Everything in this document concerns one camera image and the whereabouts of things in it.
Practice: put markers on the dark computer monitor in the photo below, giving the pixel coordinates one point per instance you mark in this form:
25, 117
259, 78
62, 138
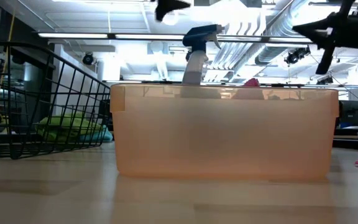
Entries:
351, 112

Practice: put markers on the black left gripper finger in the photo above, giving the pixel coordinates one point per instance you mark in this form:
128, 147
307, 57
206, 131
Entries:
168, 6

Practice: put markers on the black round ceiling spotlight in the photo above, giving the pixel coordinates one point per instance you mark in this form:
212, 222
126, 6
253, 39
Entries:
88, 58

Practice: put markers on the long ceiling light fixture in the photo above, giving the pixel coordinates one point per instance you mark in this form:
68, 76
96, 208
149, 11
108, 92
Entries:
73, 35

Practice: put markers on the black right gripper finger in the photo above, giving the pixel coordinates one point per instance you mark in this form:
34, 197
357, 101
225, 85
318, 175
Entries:
317, 31

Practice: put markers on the silver ventilation duct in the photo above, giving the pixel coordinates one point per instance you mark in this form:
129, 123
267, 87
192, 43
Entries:
278, 31

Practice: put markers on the translucent orange plastic bin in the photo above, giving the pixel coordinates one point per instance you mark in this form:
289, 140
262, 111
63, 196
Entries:
222, 137

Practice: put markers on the small black ceiling spotlight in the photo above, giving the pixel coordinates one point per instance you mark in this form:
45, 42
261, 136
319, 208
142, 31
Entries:
325, 80

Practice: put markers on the teal microfiber towel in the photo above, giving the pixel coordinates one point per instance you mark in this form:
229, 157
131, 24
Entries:
101, 136

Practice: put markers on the spray bottle with blue head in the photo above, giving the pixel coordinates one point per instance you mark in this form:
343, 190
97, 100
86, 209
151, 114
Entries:
197, 37

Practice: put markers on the green microfiber towel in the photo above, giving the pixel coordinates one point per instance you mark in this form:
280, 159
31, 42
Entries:
64, 127

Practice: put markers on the black ceiling camera cluster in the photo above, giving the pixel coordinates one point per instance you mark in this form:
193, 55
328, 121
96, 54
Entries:
297, 55

